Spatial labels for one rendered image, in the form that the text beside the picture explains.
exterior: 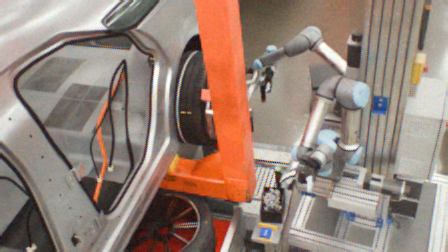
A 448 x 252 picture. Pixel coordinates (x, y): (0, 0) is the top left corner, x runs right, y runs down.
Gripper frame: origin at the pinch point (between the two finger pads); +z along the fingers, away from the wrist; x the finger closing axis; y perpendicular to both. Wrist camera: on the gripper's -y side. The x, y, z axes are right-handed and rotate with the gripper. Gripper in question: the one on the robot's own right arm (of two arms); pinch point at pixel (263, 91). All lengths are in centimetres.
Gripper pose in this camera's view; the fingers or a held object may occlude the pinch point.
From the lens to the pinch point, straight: 348.5
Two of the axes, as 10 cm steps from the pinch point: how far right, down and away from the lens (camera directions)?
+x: 9.5, 1.2, -3.0
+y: -1.2, -7.4, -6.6
